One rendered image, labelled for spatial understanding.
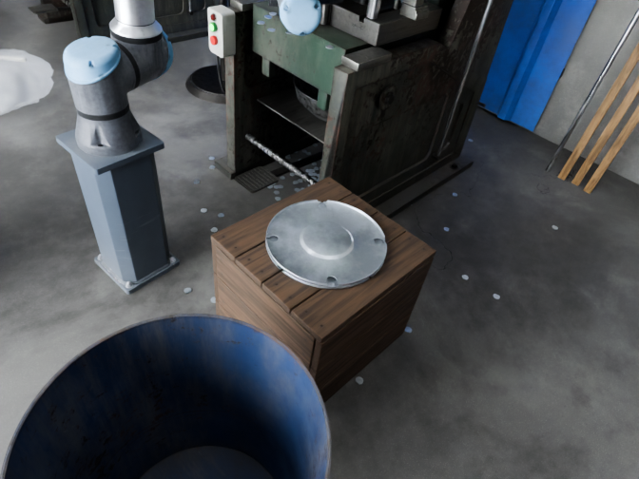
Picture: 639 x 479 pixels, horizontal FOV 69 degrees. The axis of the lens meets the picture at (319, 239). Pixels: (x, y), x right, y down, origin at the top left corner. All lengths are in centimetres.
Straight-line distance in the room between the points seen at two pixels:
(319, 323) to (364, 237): 28
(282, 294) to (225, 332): 22
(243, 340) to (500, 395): 82
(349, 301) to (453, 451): 49
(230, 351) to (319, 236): 38
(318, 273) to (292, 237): 13
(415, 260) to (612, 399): 74
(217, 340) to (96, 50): 68
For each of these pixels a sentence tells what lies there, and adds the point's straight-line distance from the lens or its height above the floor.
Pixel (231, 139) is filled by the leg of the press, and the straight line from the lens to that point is 181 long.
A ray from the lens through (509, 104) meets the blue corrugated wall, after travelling 264.
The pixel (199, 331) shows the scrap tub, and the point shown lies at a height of 44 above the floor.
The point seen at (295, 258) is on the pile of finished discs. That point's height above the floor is 36.
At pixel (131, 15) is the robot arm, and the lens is 122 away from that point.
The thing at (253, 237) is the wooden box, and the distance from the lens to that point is 113.
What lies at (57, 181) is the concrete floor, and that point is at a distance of 197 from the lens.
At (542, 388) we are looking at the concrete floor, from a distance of 151.
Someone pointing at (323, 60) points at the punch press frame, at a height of 59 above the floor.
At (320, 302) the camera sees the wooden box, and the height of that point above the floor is 35.
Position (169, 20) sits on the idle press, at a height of 10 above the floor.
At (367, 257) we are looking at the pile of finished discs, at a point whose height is 36.
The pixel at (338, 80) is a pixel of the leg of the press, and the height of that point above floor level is 59.
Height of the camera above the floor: 113
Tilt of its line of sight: 43 degrees down
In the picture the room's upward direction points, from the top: 9 degrees clockwise
